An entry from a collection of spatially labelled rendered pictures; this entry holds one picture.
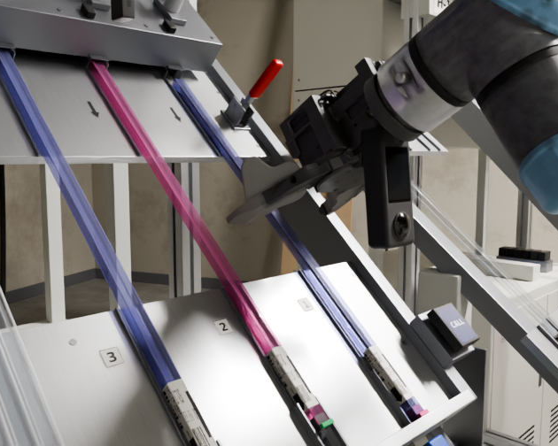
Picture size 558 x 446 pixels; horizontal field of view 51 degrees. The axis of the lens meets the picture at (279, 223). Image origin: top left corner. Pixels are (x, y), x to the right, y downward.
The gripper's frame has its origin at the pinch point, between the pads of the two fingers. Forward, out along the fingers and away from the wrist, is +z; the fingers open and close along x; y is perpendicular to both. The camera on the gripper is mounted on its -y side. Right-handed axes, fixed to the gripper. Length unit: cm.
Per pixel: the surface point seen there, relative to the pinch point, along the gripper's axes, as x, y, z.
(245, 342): 12.8, -12.1, -2.3
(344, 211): -227, 68, 155
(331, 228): -8.0, -1.7, -0.3
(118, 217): -6.6, 22.0, 40.6
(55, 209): -8, 36, 64
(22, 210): -114, 166, 316
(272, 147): -8.0, 12.2, 3.0
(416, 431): 3.0, -24.9, -7.9
